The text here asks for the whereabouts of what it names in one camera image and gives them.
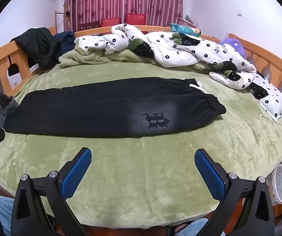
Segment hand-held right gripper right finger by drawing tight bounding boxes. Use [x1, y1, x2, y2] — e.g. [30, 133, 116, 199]
[194, 149, 276, 236]

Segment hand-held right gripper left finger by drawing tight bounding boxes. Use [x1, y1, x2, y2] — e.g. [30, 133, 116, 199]
[11, 147, 92, 236]

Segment black pants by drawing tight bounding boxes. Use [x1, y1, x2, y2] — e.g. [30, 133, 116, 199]
[3, 77, 227, 138]

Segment green plush bed blanket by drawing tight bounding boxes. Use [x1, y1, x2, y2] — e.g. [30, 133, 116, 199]
[0, 60, 282, 227]

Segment black slipper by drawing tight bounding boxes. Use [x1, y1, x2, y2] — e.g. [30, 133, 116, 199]
[166, 222, 189, 236]

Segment white patterned bin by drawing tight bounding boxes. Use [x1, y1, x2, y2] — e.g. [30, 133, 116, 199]
[266, 163, 282, 206]

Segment black jacket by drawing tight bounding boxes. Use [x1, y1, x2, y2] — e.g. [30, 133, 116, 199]
[9, 27, 63, 70]

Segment white floral pillow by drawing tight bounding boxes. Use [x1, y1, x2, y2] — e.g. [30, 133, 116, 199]
[245, 72, 282, 118]

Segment folded green blanket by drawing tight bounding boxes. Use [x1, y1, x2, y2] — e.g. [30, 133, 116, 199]
[58, 49, 161, 70]

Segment navy garment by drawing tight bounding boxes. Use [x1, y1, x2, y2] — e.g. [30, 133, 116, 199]
[54, 31, 76, 55]

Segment wooden coat rack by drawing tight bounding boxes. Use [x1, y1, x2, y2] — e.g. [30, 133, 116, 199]
[54, 2, 70, 34]

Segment white floral quilt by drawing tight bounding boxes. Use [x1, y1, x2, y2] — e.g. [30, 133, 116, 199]
[74, 23, 258, 90]

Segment dark wooden chair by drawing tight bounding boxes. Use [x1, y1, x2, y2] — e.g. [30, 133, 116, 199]
[79, 21, 101, 31]

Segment teal patterned cushion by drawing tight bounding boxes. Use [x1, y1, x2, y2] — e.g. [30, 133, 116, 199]
[169, 23, 202, 38]

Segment red chair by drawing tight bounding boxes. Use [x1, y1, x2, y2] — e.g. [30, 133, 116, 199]
[126, 13, 146, 27]
[101, 17, 121, 28]

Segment maroon striped curtain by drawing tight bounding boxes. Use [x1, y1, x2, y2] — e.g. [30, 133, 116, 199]
[121, 0, 184, 28]
[64, 0, 123, 32]

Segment wooden bed frame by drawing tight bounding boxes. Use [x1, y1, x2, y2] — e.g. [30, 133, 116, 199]
[0, 25, 282, 236]

